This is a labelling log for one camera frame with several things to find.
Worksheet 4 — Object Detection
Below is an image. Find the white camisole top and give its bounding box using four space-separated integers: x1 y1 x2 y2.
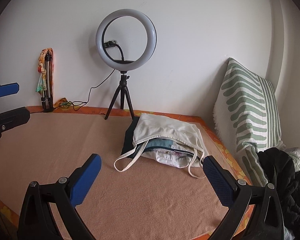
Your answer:
114 113 209 179

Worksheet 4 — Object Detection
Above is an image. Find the black clothes pile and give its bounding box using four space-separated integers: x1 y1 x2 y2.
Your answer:
257 147 300 235

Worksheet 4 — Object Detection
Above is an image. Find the colourful patterned scarf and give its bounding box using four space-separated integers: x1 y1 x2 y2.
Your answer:
36 48 70 110

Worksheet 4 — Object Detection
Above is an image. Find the folded silver tripod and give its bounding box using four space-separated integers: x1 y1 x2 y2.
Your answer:
42 50 53 112

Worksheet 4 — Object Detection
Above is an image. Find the white folded shirt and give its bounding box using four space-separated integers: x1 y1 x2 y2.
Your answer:
141 148 193 168

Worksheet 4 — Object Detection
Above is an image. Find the green striped white pillow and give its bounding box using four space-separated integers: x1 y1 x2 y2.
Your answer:
213 58 292 186

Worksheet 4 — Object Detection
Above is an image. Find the dark green patterned folded garment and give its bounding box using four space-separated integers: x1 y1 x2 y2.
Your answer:
121 117 193 159

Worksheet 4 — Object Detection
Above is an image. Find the orange floral bed sheet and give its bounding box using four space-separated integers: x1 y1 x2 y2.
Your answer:
0 106 256 240

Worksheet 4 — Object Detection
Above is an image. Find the black mini tripod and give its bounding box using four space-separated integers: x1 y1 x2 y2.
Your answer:
104 72 135 120

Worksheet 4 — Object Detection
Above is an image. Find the white ring light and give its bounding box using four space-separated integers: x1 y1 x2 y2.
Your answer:
95 9 158 72

